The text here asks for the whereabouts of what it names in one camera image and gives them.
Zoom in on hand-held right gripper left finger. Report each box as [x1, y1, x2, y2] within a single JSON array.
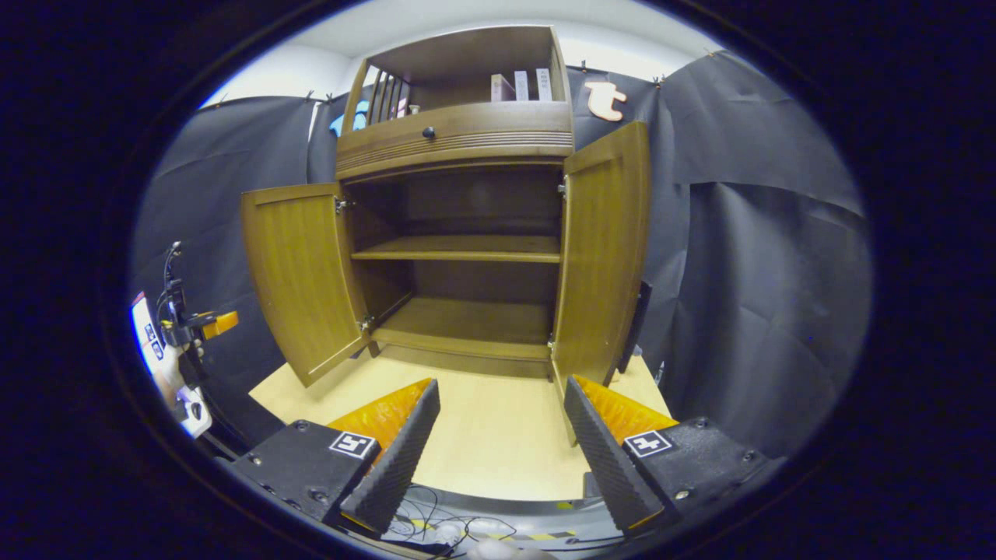
[[233, 378, 441, 536]]

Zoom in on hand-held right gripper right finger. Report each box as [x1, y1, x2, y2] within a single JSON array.
[[563, 376, 787, 537]]

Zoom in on wooden cabinet door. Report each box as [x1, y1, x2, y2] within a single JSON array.
[[549, 121, 653, 448], [240, 183, 373, 388]]

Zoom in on wooden double-door shoe cabinet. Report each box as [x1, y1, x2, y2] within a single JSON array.
[[335, 26, 575, 380]]

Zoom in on black backdrop cloth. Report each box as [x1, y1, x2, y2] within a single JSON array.
[[131, 51, 874, 460]]

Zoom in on wooden drawer with black knob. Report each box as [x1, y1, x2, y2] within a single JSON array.
[[336, 103, 575, 176]]

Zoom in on thin black cables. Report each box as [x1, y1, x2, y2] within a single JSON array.
[[385, 484, 580, 547]]

